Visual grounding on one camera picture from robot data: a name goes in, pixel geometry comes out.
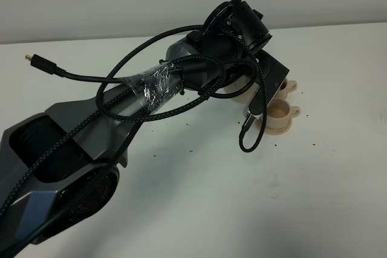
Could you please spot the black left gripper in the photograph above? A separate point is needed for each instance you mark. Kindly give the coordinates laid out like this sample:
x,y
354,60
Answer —
x,y
230,24

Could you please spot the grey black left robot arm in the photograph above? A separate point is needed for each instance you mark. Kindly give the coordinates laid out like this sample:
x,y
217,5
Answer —
x,y
59,167

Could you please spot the far beige teacup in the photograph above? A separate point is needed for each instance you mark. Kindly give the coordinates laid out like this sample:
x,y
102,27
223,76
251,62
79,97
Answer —
x,y
287,87

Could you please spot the beige teacup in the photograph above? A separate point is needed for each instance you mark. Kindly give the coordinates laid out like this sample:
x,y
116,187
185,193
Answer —
x,y
280,113
287,87

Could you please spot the near beige teacup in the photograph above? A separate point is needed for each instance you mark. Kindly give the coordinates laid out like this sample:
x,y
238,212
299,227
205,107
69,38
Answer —
x,y
280,113

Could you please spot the near beige cup saucer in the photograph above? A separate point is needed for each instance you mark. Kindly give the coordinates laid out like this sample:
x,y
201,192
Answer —
x,y
278,130

